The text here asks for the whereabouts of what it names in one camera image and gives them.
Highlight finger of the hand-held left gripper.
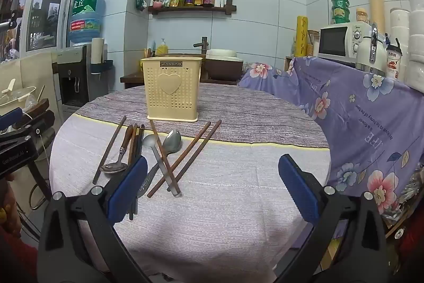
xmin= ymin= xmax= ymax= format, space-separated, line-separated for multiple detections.
xmin=0 ymin=108 xmax=23 ymax=133
xmin=16 ymin=110 xmax=56 ymax=142

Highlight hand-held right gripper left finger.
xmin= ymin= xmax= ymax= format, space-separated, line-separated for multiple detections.
xmin=37 ymin=155 xmax=176 ymax=283

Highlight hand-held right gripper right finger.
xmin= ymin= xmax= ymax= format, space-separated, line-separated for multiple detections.
xmin=265 ymin=154 xmax=389 ymax=283

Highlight wooden handle metal spoon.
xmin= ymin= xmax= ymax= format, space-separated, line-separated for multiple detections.
xmin=99 ymin=124 xmax=134 ymax=174

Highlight brown wooden chopstick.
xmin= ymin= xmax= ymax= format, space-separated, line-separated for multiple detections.
xmin=150 ymin=119 xmax=182 ymax=197
xmin=93 ymin=115 xmax=127 ymax=185
xmin=147 ymin=119 xmax=222 ymax=199
xmin=132 ymin=125 xmax=142 ymax=215
xmin=151 ymin=121 xmax=211 ymax=186
xmin=128 ymin=124 xmax=139 ymax=221
xmin=135 ymin=124 xmax=145 ymax=171

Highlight clear handle metal spoon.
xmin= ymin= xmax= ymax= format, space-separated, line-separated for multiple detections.
xmin=142 ymin=134 xmax=182 ymax=197

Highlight all metal spoon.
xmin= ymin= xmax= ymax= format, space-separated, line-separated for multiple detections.
xmin=136 ymin=129 xmax=183 ymax=199

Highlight yellow perforated utensil holder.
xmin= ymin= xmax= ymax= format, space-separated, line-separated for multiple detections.
xmin=140 ymin=56 xmax=203 ymax=122

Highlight brown wooden stand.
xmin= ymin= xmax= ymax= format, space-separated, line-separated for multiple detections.
xmin=20 ymin=99 xmax=50 ymax=115

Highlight water dispenser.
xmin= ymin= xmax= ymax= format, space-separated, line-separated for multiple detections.
xmin=56 ymin=44 xmax=100 ymax=112

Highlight person's red patterned clothing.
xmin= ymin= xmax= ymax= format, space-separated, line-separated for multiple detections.
xmin=0 ymin=178 xmax=38 ymax=283

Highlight purple floral cloth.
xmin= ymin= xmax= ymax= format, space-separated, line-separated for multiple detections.
xmin=238 ymin=56 xmax=424 ymax=237

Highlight striped purple tablecloth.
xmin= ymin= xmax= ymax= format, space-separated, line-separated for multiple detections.
xmin=50 ymin=84 xmax=332 ymax=283

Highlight blue cup holder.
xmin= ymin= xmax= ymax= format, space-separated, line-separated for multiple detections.
xmin=91 ymin=59 xmax=114 ymax=75

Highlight beige paper cup stack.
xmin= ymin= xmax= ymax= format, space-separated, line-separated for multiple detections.
xmin=91 ymin=38 xmax=105 ymax=66

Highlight blue water jug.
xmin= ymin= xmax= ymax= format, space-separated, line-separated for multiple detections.
xmin=68 ymin=0 xmax=107 ymax=46

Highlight window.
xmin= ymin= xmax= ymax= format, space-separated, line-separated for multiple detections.
xmin=18 ymin=0 xmax=84 ymax=52

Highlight white electric kettle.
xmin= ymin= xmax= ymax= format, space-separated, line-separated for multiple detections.
xmin=356 ymin=24 xmax=388 ymax=76

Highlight yellow patterned roll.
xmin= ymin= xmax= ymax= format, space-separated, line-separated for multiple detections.
xmin=296 ymin=16 xmax=309 ymax=57

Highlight white microwave oven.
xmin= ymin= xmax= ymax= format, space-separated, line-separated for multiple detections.
xmin=317 ymin=22 xmax=376 ymax=66

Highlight milk tea paper cup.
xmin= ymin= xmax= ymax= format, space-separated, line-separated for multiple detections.
xmin=385 ymin=39 xmax=403 ymax=80

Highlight bronze faucet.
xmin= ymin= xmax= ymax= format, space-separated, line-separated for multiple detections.
xmin=194 ymin=36 xmax=209 ymax=55

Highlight stack of white paper bowls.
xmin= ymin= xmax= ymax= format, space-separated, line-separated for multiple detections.
xmin=389 ymin=0 xmax=424 ymax=91

